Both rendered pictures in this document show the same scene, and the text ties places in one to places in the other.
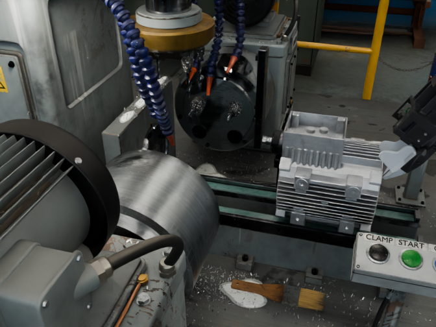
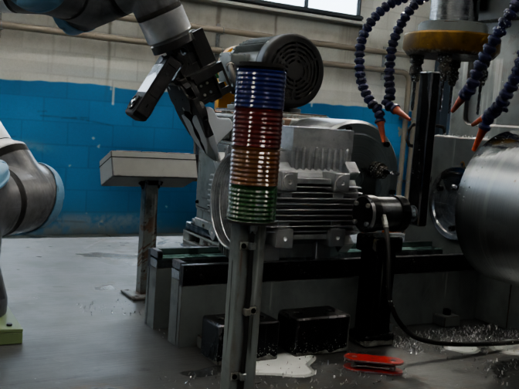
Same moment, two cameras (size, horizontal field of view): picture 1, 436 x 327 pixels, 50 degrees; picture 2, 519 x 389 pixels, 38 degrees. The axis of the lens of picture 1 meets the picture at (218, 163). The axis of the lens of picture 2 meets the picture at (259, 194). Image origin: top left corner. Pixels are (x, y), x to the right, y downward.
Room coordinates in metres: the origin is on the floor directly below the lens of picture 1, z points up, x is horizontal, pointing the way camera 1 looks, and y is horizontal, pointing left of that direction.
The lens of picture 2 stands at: (1.69, -1.17, 1.15)
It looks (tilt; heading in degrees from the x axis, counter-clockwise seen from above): 6 degrees down; 134
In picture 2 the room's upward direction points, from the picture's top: 4 degrees clockwise
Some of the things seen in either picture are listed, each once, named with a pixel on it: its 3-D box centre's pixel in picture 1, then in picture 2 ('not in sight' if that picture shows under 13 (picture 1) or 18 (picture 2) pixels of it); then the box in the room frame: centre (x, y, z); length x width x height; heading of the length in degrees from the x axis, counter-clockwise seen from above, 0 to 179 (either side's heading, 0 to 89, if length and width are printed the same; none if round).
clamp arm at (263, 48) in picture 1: (261, 100); (422, 149); (1.02, -0.10, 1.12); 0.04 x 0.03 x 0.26; 74
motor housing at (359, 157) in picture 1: (328, 180); (283, 201); (0.84, -0.24, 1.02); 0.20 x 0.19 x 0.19; 74
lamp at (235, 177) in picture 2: not in sight; (254, 165); (1.07, -0.54, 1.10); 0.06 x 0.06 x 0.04
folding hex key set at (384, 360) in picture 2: not in sight; (373, 364); (1.08, -0.29, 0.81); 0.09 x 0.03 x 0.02; 39
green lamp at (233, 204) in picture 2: not in sight; (252, 203); (1.07, -0.54, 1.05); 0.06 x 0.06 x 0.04
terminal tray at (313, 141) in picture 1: (314, 139); (306, 147); (0.85, -0.20, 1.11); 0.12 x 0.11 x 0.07; 74
